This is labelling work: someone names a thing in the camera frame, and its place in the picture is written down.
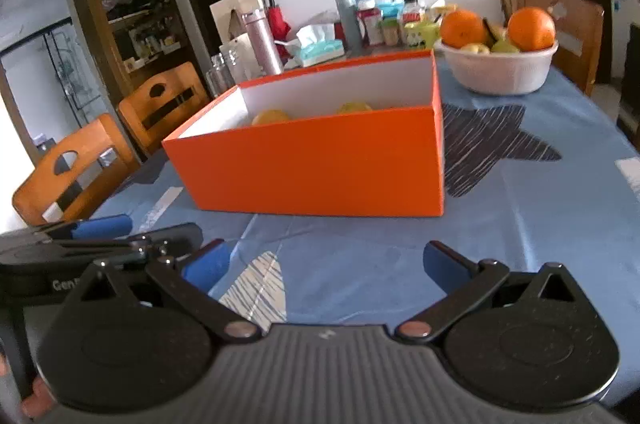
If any green panda mug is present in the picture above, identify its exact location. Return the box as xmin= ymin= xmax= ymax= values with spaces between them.
xmin=404 ymin=20 xmax=440 ymax=50

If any beige paper bag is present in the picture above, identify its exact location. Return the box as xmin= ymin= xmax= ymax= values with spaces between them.
xmin=209 ymin=0 xmax=264 ymax=48

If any grey-blue tall bottle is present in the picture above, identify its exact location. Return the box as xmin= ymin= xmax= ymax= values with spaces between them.
xmin=335 ymin=0 xmax=362 ymax=56

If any orange cardboard box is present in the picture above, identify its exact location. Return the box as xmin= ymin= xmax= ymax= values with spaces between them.
xmin=163 ymin=51 xmax=445 ymax=217

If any brown wooden shelf cabinet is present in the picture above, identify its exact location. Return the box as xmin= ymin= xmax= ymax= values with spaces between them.
xmin=0 ymin=0 xmax=206 ymax=165

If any red folded umbrella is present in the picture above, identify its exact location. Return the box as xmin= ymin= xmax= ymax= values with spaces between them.
xmin=264 ymin=0 xmax=291 ymax=60

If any orange in basket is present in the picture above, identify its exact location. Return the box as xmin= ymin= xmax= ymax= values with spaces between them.
xmin=506 ymin=7 xmax=556 ymax=52
xmin=440 ymin=10 xmax=487 ymax=48

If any white plastic colander basket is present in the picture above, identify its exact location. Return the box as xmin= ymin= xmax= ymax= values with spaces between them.
xmin=434 ymin=40 xmax=559 ymax=96

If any white-label medicine bottle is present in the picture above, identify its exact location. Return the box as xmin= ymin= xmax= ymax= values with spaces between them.
xmin=399 ymin=0 xmax=425 ymax=26

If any clear glass mug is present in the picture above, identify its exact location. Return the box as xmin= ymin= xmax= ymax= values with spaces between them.
xmin=205 ymin=53 xmax=236 ymax=98

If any yellow pear in box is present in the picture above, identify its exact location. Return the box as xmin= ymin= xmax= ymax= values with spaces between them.
xmin=252 ymin=109 xmax=291 ymax=126

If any pink thermos bottle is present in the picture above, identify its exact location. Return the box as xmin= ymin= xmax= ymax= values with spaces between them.
xmin=241 ymin=10 xmax=283 ymax=76

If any right orange in basket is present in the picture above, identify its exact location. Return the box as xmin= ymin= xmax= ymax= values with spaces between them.
xmin=506 ymin=7 xmax=556 ymax=52

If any small brown spice jar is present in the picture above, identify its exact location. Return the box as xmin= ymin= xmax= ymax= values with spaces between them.
xmin=381 ymin=18 xmax=400 ymax=46

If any blue tablecloth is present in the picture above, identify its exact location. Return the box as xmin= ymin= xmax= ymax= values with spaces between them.
xmin=100 ymin=70 xmax=639 ymax=406

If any left orange in basket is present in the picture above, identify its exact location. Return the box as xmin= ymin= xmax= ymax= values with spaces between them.
xmin=440 ymin=10 xmax=487 ymax=48

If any yellow fruit in box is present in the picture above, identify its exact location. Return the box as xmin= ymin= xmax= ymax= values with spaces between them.
xmin=336 ymin=102 xmax=372 ymax=114

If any green pear in basket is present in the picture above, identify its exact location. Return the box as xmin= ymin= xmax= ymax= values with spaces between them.
xmin=490 ymin=39 xmax=521 ymax=54

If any person's left hand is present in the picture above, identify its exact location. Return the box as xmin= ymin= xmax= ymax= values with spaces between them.
xmin=17 ymin=376 xmax=56 ymax=422

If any wooden chair right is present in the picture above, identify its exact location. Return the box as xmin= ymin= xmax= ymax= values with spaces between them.
xmin=522 ymin=0 xmax=604 ymax=96

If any red supplement jar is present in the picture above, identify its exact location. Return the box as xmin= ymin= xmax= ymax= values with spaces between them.
xmin=358 ymin=7 xmax=384 ymax=46

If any yellow apple in basket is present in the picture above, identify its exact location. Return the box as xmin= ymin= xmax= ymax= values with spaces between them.
xmin=461 ymin=43 xmax=490 ymax=55

